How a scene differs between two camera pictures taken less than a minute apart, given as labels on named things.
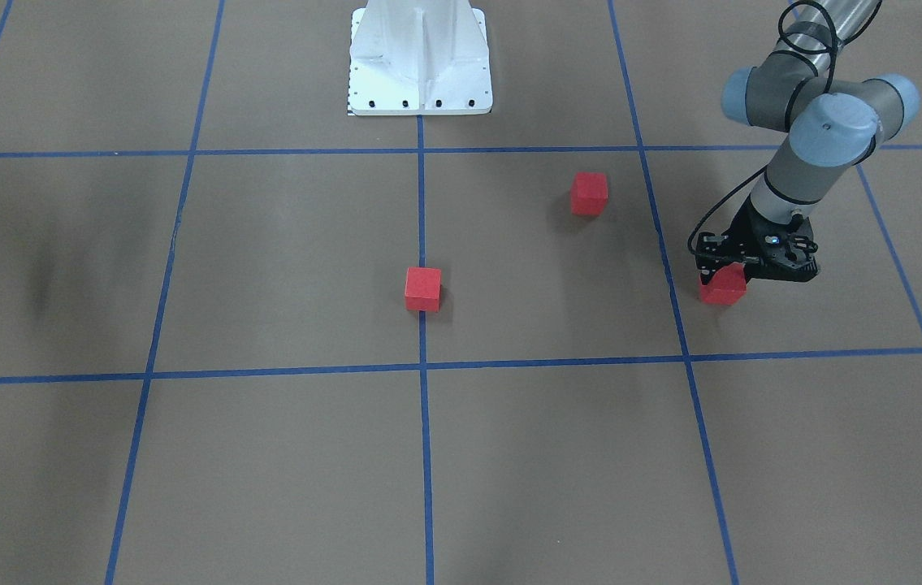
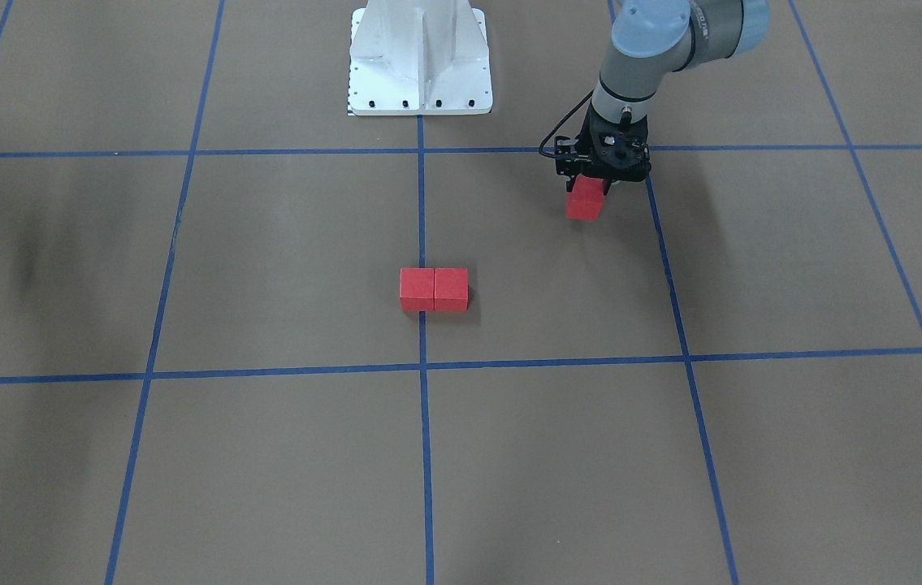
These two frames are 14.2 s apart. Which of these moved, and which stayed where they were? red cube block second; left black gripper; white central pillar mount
Moved: left black gripper
Stayed: white central pillar mount; red cube block second
